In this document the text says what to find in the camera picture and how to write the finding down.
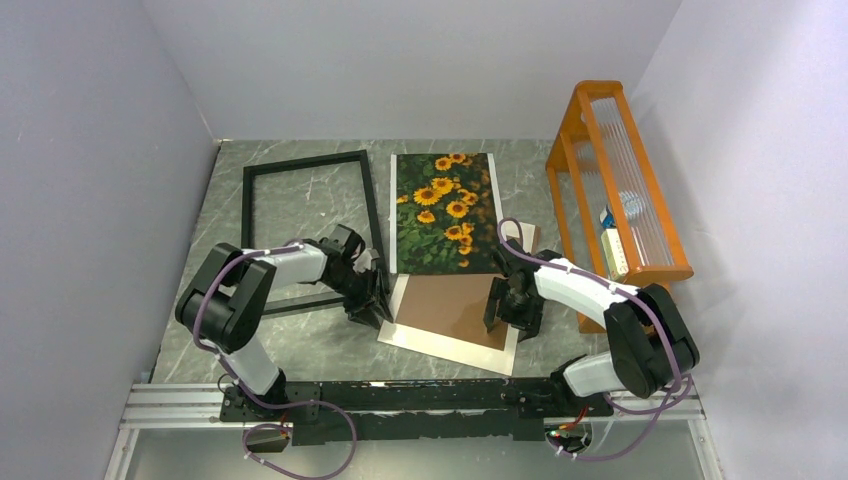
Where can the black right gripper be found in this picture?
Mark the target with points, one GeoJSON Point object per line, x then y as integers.
{"type": "Point", "coordinates": [530, 321]}

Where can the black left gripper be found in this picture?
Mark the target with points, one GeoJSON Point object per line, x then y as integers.
{"type": "Point", "coordinates": [372, 300]}

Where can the white mat backing board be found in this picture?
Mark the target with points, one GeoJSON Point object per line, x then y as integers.
{"type": "Point", "coordinates": [443, 316]}

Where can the sunflower photo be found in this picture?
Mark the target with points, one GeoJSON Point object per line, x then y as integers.
{"type": "Point", "coordinates": [445, 213]}

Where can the black picture frame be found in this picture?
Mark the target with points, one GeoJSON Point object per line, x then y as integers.
{"type": "Point", "coordinates": [323, 300]}

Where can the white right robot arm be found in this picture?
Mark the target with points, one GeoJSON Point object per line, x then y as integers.
{"type": "Point", "coordinates": [650, 346]}

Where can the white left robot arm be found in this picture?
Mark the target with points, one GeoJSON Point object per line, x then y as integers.
{"type": "Point", "coordinates": [224, 302]}

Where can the orange wooden shelf rack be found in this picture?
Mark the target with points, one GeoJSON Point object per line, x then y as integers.
{"type": "Point", "coordinates": [598, 160]}

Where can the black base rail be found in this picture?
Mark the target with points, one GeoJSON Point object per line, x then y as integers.
{"type": "Point", "coordinates": [519, 408]}

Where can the aluminium table rail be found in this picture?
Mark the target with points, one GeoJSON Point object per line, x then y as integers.
{"type": "Point", "coordinates": [198, 407]}

